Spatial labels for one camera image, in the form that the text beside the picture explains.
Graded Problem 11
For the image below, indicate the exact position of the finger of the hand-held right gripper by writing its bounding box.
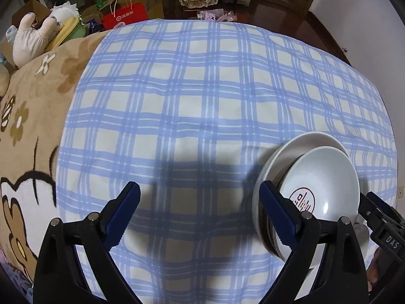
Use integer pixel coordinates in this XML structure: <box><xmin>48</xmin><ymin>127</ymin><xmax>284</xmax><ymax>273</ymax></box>
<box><xmin>357</xmin><ymin>192</ymin><xmax>405</xmax><ymax>229</ymax></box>

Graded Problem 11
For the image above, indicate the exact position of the red paper bag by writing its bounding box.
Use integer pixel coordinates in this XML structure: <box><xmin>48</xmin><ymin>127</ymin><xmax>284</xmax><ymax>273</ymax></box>
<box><xmin>100</xmin><ymin>0</ymin><xmax>149</xmax><ymax>30</ymax></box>

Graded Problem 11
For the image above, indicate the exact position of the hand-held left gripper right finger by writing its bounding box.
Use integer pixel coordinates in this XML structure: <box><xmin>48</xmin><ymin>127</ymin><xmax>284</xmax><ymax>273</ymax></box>
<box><xmin>259</xmin><ymin>180</ymin><xmax>371</xmax><ymax>304</ymax></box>

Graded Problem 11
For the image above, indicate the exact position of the cardboard box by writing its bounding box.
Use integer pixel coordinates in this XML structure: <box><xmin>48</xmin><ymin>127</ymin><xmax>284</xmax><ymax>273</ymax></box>
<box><xmin>130</xmin><ymin>0</ymin><xmax>165</xmax><ymax>20</ymax></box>
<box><xmin>12</xmin><ymin>0</ymin><xmax>53</xmax><ymax>27</ymax></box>

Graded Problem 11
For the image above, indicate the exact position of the white plush toy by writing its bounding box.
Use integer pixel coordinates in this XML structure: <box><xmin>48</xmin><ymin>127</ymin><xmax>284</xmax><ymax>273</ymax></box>
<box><xmin>6</xmin><ymin>2</ymin><xmax>79</xmax><ymax>68</ymax></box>

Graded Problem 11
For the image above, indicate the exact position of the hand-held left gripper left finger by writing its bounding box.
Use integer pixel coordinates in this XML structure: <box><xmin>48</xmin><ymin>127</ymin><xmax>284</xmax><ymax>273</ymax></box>
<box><xmin>33</xmin><ymin>181</ymin><xmax>141</xmax><ymax>304</ymax></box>

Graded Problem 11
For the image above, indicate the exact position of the blue plaid cloth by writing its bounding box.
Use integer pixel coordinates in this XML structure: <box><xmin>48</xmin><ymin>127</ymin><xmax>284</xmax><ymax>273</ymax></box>
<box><xmin>57</xmin><ymin>19</ymin><xmax>397</xmax><ymax>304</ymax></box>

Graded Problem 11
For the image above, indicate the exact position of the yellow green cushion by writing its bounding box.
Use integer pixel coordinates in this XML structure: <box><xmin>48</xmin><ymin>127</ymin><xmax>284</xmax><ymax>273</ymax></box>
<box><xmin>47</xmin><ymin>16</ymin><xmax>87</xmax><ymax>51</ymax></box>

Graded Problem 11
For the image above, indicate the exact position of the brown floral blanket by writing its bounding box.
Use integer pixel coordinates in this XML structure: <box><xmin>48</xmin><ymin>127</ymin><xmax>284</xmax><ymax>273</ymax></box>
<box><xmin>0</xmin><ymin>33</ymin><xmax>108</xmax><ymax>282</ymax></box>

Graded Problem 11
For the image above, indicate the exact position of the person's right hand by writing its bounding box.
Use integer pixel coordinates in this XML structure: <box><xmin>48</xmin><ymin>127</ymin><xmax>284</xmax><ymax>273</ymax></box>
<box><xmin>366</xmin><ymin>250</ymin><xmax>382</xmax><ymax>286</ymax></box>

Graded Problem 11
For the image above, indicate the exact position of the large white bowl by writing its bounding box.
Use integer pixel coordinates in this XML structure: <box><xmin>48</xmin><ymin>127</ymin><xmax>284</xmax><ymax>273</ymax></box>
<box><xmin>278</xmin><ymin>146</ymin><xmax>360</xmax><ymax>248</ymax></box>
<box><xmin>252</xmin><ymin>131</ymin><xmax>352</xmax><ymax>254</ymax></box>

